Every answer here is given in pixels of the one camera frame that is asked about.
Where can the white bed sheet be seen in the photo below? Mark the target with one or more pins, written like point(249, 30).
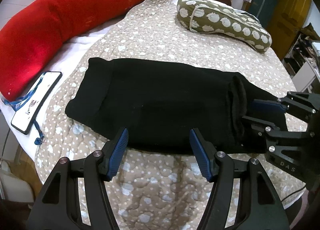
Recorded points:
point(65, 61)

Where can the white smartphone black case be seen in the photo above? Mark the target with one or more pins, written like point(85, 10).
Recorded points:
point(27, 107)

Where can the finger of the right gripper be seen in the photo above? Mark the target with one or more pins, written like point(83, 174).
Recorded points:
point(271, 106)
point(253, 126)

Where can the yellow wooden door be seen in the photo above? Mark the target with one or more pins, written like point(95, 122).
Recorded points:
point(287, 19)

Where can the black pants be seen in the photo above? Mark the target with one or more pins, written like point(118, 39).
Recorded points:
point(160, 102)

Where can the beige dotted quilt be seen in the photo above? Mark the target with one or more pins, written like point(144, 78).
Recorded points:
point(159, 185)

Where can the green hedgehog print pillow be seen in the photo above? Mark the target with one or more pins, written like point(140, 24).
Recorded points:
point(210, 16)

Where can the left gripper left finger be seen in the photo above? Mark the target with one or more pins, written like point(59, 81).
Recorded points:
point(74, 195)

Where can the red quilted blanket roll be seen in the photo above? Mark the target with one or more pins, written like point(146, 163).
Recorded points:
point(32, 37)

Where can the white cluttered shelf unit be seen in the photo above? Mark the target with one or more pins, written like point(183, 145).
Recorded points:
point(302, 61)

